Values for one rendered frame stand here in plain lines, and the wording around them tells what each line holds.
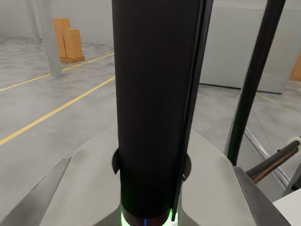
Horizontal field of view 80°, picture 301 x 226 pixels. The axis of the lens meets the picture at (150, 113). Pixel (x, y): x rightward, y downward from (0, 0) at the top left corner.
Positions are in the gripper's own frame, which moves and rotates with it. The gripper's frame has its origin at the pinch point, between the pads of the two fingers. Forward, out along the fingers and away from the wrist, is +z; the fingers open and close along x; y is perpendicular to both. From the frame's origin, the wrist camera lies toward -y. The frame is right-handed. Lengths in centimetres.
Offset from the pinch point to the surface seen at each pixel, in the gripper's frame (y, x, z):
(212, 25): -1, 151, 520
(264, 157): 64, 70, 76
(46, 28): 24, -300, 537
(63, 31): 45, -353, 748
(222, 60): 85, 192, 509
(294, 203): 34, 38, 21
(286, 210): 36, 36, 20
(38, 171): 163, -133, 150
